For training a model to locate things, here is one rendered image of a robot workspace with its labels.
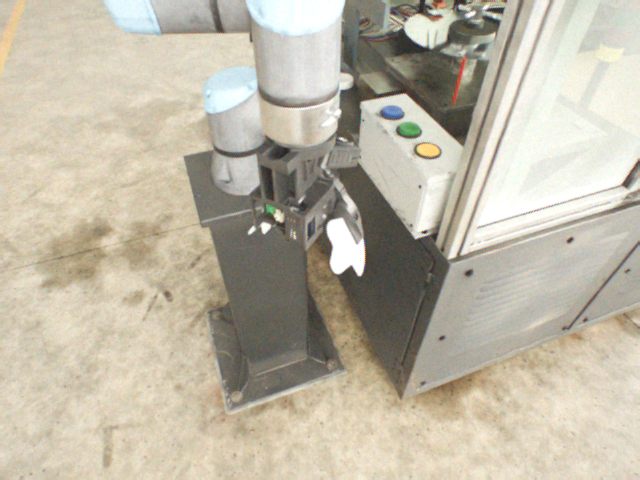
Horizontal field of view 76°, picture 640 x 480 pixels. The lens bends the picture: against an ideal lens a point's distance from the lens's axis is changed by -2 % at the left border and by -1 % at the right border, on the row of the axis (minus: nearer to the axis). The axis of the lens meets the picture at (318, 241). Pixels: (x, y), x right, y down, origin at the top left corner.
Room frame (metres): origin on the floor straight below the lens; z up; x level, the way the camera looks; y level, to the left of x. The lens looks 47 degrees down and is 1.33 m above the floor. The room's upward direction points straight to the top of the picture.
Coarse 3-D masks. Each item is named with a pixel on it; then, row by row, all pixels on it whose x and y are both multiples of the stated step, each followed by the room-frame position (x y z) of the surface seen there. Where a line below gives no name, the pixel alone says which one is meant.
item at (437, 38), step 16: (416, 16) 1.18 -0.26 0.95; (432, 16) 1.18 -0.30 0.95; (448, 16) 1.18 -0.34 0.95; (496, 16) 1.18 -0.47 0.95; (416, 32) 1.07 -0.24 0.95; (432, 32) 1.07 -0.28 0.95; (448, 32) 1.07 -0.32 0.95; (496, 32) 1.07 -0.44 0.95; (432, 48) 0.97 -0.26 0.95; (448, 48) 0.97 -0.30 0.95; (464, 48) 0.97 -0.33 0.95; (480, 48) 0.97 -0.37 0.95
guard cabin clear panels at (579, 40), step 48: (576, 0) 0.56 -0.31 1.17; (624, 0) 0.58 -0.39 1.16; (576, 48) 0.57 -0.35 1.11; (624, 48) 0.60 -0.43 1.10; (528, 96) 0.55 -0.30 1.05; (576, 96) 0.58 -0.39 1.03; (624, 96) 0.62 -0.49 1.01; (528, 144) 0.56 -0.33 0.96; (576, 144) 0.60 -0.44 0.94; (624, 144) 0.65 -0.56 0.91; (528, 192) 0.58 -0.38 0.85; (576, 192) 0.63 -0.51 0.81
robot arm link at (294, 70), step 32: (256, 0) 0.34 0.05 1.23; (288, 0) 0.33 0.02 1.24; (320, 0) 0.34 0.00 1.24; (256, 32) 0.34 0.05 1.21; (288, 32) 0.33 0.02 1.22; (320, 32) 0.33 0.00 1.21; (256, 64) 0.35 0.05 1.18; (288, 64) 0.33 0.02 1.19; (320, 64) 0.33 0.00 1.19; (288, 96) 0.33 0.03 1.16; (320, 96) 0.33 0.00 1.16
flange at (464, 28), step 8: (456, 24) 1.09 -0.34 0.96; (464, 24) 1.08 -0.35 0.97; (472, 24) 1.06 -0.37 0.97; (480, 24) 1.06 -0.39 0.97; (488, 24) 1.09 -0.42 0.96; (456, 32) 1.05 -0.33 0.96; (464, 32) 1.04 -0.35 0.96; (472, 32) 1.04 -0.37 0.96; (480, 32) 1.04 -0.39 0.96; (488, 32) 1.04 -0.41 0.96
